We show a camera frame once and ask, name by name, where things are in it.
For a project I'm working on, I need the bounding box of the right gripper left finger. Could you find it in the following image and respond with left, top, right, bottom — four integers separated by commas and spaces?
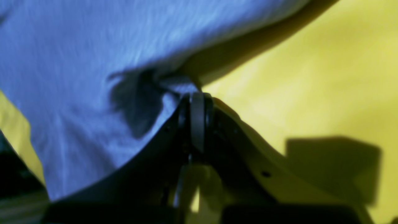
44, 93, 192, 224

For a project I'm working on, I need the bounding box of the yellow table cloth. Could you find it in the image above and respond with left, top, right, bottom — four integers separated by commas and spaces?
1, 0, 398, 224

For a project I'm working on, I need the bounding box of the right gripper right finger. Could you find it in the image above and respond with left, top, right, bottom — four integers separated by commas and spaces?
199, 93, 372, 224

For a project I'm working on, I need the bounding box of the grey t-shirt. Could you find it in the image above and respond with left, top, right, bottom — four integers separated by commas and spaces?
0, 0, 308, 200

